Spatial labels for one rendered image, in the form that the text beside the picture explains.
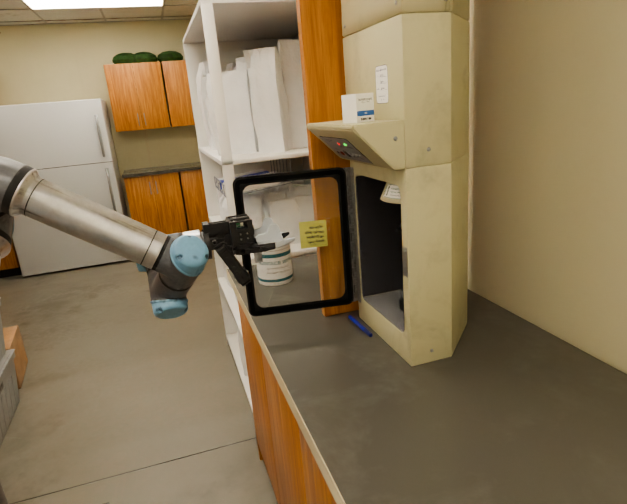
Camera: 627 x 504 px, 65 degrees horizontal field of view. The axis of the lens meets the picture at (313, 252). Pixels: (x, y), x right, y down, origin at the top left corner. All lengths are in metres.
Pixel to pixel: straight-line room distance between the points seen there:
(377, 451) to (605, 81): 0.89
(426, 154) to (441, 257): 0.24
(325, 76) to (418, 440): 0.92
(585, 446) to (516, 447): 0.12
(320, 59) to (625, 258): 0.87
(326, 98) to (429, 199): 0.45
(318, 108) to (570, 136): 0.62
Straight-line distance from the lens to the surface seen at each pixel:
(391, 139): 1.05
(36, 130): 5.92
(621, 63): 1.24
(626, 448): 1.07
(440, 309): 1.20
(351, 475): 0.93
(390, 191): 1.20
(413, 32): 1.08
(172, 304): 1.08
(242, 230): 1.14
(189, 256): 0.97
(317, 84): 1.38
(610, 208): 1.26
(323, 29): 1.40
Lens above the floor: 1.56
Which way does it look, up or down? 17 degrees down
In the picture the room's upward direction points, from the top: 5 degrees counter-clockwise
